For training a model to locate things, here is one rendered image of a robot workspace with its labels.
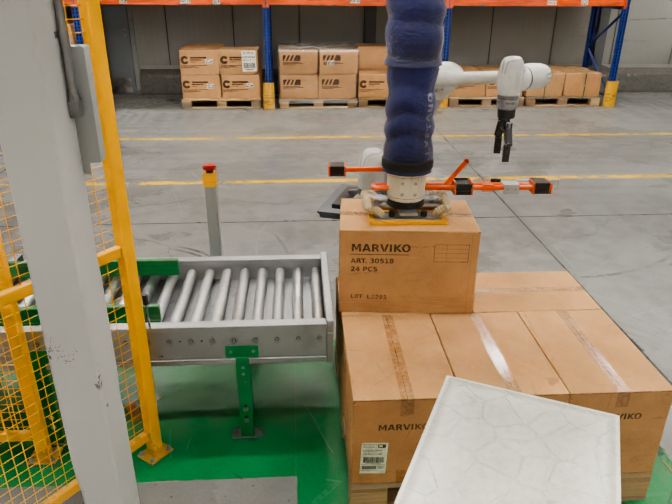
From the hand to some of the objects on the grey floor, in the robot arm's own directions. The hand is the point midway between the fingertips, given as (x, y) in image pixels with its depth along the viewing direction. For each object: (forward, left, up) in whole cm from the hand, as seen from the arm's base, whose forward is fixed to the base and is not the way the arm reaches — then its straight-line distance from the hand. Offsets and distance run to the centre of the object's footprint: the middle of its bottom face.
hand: (501, 154), depth 270 cm
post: (-11, -144, -120) cm, 187 cm away
